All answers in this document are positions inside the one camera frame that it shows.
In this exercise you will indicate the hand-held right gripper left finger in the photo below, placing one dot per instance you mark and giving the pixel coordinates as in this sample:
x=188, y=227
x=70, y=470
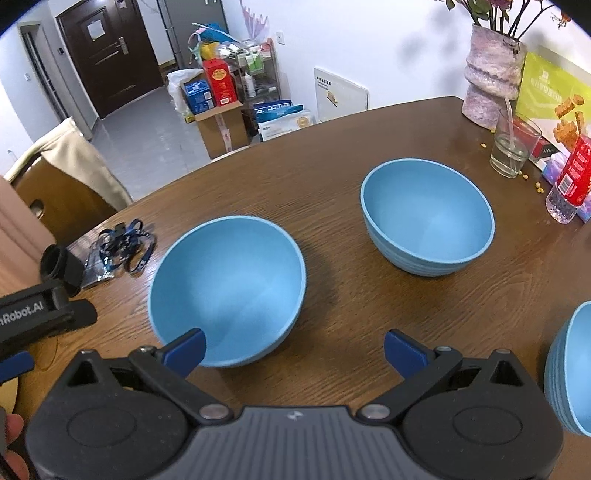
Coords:
x=187, y=351

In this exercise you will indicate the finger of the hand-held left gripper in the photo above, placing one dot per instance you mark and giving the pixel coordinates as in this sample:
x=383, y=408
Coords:
x=85, y=313
x=16, y=367

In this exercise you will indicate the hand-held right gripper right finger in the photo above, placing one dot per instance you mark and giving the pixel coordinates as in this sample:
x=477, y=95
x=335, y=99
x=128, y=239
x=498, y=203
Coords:
x=404, y=353

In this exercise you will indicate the deep blue bowl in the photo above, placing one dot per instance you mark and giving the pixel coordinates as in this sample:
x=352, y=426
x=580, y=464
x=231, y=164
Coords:
x=577, y=369
x=425, y=217
x=221, y=286

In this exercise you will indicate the person's left hand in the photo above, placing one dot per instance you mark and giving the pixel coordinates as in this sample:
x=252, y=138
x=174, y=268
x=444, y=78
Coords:
x=13, y=427

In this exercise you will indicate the silver foil packet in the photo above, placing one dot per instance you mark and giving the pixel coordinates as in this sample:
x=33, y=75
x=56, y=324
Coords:
x=97, y=272

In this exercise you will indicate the black cylinder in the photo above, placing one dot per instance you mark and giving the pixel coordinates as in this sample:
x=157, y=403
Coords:
x=60, y=270

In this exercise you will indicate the pink ribbed suitcase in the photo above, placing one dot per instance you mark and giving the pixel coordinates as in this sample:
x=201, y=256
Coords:
x=23, y=240

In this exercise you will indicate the wooden chair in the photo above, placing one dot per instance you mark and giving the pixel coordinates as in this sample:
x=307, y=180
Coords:
x=64, y=212

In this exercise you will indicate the beige cloth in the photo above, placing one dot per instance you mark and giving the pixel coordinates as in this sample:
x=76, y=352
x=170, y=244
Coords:
x=78, y=161

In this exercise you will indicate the cardboard box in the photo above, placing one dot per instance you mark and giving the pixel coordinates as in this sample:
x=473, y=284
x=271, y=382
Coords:
x=226, y=134

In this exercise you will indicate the clear drinking glass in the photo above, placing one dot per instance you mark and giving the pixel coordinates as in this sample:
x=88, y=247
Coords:
x=512, y=152

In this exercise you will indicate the purple tissue pack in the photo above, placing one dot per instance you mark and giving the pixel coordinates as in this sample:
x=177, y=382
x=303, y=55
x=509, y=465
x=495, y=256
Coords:
x=556, y=168

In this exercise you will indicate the red label water bottle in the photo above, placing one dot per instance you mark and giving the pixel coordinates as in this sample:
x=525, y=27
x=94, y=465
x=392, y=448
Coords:
x=575, y=180

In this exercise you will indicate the blue carton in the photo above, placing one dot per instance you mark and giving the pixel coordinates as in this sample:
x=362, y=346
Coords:
x=198, y=97

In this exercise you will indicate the dark brown entrance door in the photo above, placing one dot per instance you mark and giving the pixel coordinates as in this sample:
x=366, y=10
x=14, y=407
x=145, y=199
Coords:
x=111, y=69

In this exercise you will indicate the white plastic bag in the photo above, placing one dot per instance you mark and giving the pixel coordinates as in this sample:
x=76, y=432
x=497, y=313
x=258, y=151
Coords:
x=178, y=85

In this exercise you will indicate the white package gold seal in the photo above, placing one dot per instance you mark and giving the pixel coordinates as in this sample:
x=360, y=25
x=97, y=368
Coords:
x=288, y=127

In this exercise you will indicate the blue white package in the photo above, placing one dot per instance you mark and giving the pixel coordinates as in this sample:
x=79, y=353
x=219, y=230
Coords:
x=277, y=110

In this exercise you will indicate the red black flat box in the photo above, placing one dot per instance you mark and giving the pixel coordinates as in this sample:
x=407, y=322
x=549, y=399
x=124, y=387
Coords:
x=547, y=138

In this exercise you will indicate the white flat panel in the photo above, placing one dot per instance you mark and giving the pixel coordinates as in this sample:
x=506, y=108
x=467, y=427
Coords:
x=341, y=94

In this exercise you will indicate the red gift box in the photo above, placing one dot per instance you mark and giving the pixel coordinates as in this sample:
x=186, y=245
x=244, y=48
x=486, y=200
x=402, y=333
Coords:
x=220, y=83

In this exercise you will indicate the paper notice on door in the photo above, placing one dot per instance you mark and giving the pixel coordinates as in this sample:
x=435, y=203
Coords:
x=95, y=28

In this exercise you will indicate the pink textured vase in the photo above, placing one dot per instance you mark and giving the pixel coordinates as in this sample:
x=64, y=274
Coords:
x=489, y=78

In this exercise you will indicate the green snack box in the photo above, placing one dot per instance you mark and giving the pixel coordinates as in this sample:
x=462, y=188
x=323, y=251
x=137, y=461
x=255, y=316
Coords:
x=549, y=87

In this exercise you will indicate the blue bag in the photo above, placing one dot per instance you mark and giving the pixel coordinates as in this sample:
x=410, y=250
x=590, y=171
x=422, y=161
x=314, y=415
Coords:
x=212, y=33

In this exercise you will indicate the grey refrigerator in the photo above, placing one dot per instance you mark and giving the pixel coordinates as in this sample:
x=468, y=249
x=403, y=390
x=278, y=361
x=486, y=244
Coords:
x=194, y=14

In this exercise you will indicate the dark interior door frame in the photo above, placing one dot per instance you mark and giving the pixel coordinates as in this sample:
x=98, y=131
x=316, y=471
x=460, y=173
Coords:
x=44, y=74

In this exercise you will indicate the purple wing wall decoration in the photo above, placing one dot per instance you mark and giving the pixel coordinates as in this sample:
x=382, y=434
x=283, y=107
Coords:
x=255, y=21

